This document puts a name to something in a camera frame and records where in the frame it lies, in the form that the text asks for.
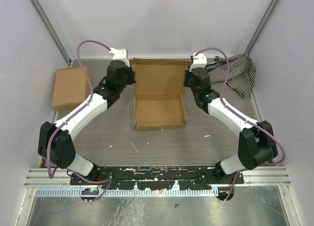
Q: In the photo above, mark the aluminium corner post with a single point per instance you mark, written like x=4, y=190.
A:
x=51, y=31
x=262, y=24

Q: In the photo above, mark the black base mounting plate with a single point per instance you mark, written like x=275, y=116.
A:
x=159, y=177

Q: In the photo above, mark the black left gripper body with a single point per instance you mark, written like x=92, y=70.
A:
x=130, y=79

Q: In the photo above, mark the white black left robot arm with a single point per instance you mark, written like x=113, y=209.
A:
x=56, y=140

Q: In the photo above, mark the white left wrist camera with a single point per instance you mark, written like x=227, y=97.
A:
x=120, y=54

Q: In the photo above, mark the black white striped cloth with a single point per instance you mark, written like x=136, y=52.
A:
x=239, y=71

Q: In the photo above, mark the closed brown cardboard box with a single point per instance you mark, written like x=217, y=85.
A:
x=70, y=88

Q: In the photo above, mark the left aluminium corner post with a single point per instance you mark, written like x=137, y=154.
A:
x=51, y=31

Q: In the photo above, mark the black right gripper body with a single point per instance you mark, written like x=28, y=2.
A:
x=188, y=81

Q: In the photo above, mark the right aluminium corner post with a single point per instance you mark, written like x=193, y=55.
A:
x=262, y=24

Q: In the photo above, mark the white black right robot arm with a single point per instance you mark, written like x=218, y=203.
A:
x=255, y=139

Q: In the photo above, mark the brown cardboard box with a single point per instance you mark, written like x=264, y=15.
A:
x=70, y=88
x=158, y=93

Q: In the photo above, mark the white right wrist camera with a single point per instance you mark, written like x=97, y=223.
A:
x=198, y=61

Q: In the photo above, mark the white slotted cable duct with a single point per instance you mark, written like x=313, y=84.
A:
x=93, y=192

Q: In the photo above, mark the aluminium front rail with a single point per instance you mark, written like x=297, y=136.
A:
x=261, y=176

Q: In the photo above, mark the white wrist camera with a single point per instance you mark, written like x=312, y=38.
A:
x=120, y=54
x=198, y=61

